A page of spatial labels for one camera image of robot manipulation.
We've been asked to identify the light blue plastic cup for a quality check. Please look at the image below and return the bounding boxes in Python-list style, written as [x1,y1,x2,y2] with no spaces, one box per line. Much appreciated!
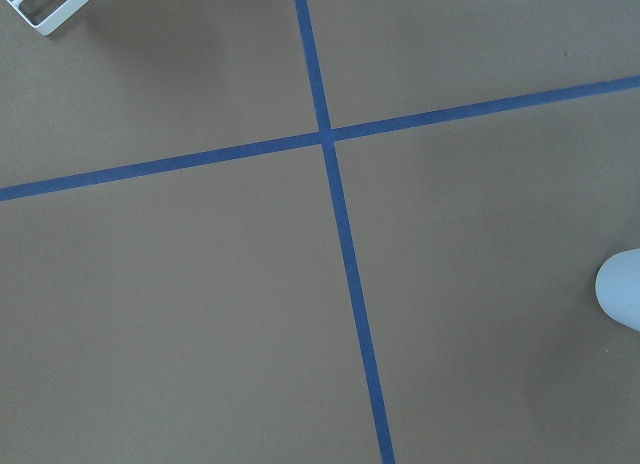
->
[595,249,639,332]

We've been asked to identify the white wire cup rack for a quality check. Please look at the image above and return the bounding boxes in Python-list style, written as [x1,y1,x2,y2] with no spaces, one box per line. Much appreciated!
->
[5,0,91,36]

